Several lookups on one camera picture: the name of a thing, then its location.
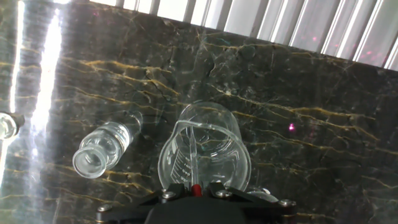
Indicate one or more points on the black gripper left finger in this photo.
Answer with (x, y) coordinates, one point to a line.
(133, 209)

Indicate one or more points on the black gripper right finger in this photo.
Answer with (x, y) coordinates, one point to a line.
(264, 212)

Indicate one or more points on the red bulb glass dropper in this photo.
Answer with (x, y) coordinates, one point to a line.
(196, 189)

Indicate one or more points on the clear glass bottle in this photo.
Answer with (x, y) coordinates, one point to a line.
(102, 149)

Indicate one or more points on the large glass beaker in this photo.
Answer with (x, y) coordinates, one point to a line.
(217, 140)

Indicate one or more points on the black marble mat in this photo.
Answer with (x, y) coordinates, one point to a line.
(311, 124)

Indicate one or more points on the clear glass stopper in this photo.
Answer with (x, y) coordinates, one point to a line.
(7, 126)

